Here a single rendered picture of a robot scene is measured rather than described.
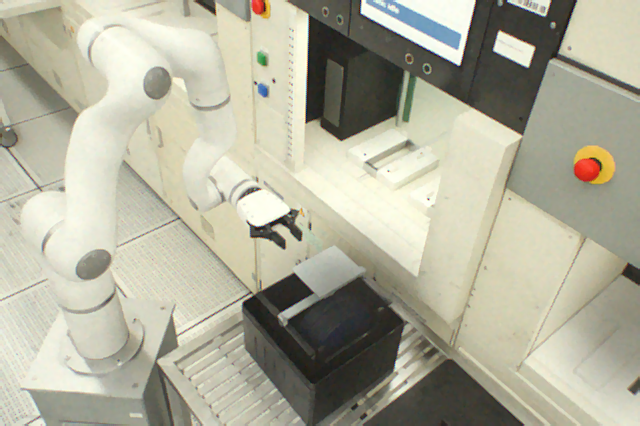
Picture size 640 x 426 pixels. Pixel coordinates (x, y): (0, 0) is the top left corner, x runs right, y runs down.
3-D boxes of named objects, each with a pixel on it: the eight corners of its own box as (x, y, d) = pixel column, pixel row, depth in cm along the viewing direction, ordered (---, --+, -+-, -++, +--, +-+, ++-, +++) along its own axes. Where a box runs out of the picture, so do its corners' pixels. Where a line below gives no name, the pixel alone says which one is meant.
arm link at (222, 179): (223, 191, 142) (255, 173, 146) (195, 163, 149) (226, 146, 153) (229, 214, 148) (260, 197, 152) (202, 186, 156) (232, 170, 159)
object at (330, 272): (331, 304, 160) (339, 219, 139) (383, 356, 149) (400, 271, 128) (255, 351, 149) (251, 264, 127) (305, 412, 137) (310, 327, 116)
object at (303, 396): (327, 294, 164) (331, 251, 152) (397, 365, 149) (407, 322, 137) (241, 346, 150) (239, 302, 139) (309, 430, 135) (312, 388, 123)
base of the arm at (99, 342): (46, 372, 143) (24, 323, 130) (79, 307, 157) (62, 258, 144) (129, 378, 142) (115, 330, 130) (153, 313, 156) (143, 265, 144)
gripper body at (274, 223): (266, 201, 151) (292, 226, 145) (231, 217, 146) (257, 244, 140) (265, 178, 146) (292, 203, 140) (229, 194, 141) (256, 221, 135)
